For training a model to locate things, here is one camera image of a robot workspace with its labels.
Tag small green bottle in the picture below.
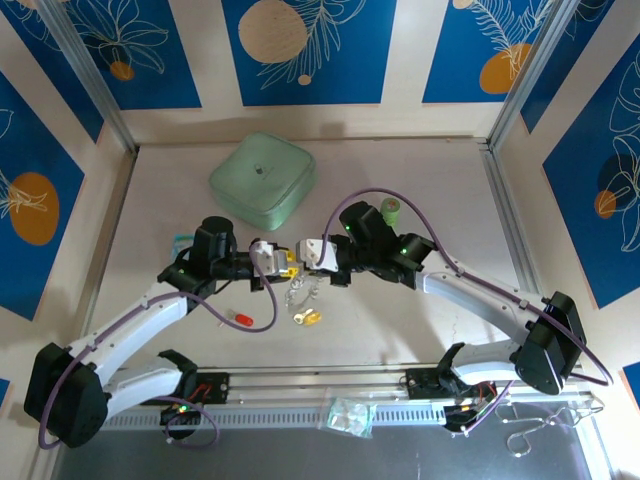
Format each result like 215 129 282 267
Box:
379 196 404 229

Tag light blue wipes packet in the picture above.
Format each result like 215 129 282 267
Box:
172 233 197 262

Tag pale green square case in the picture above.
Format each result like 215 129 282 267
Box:
208 131 318 232

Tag clear plastic bag white pieces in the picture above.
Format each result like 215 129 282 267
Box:
319 387 379 442

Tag aluminium table side rail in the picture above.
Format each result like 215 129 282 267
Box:
79 148 139 341
480 145 547 307

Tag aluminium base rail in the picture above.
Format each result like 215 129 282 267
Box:
99 364 601 432

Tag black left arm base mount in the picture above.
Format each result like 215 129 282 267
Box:
158 372 232 427

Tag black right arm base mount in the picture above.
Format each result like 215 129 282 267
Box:
404 367 501 434

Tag short purple cable loop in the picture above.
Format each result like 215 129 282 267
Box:
163 396 222 450

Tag aluminium frame post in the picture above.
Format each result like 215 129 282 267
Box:
35 0 140 155
486 0 585 151

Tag thin white wire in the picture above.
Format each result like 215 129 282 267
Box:
494 398 602 459

